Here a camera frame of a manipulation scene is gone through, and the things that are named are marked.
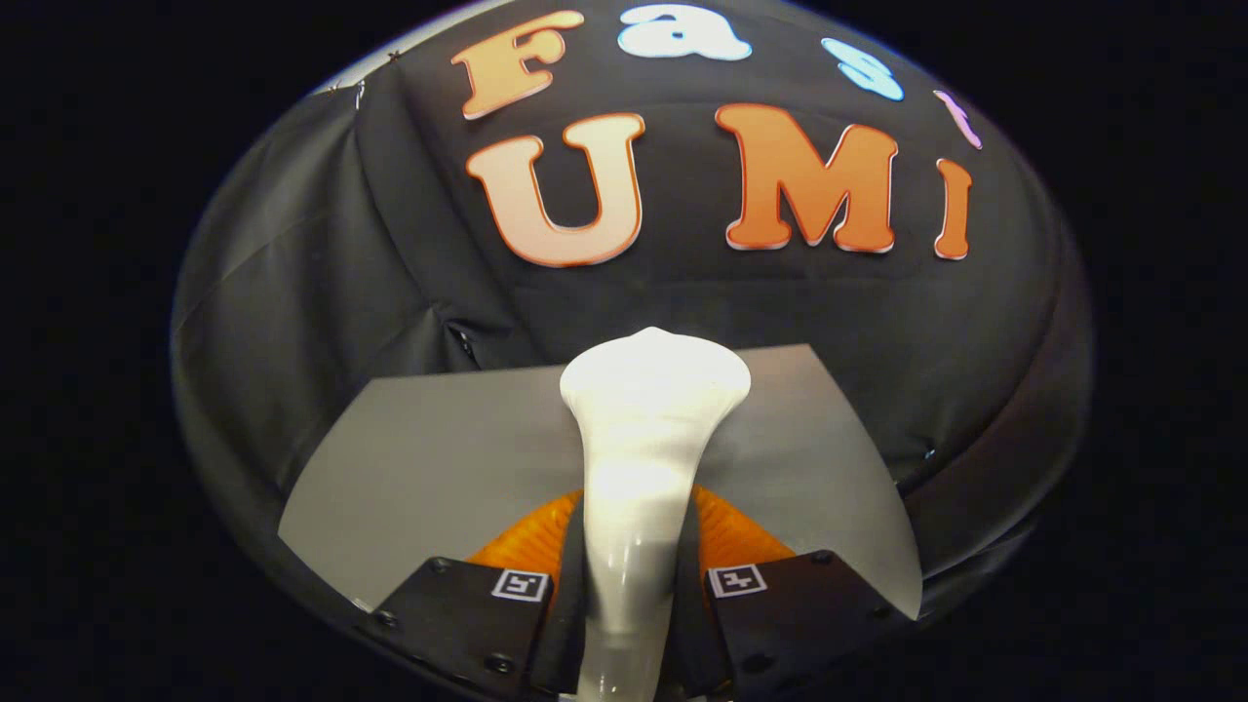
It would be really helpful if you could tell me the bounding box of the white garment steamer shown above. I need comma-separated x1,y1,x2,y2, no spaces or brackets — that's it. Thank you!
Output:
560,327,753,702

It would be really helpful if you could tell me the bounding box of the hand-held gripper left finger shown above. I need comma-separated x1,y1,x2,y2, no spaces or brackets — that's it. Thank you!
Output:
356,487,592,702

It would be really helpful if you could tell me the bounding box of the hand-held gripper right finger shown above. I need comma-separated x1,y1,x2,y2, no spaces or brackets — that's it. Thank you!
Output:
673,485,914,701

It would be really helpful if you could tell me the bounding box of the grey drawer cabinet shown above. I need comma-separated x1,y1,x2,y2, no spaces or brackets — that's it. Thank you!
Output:
278,343,923,621

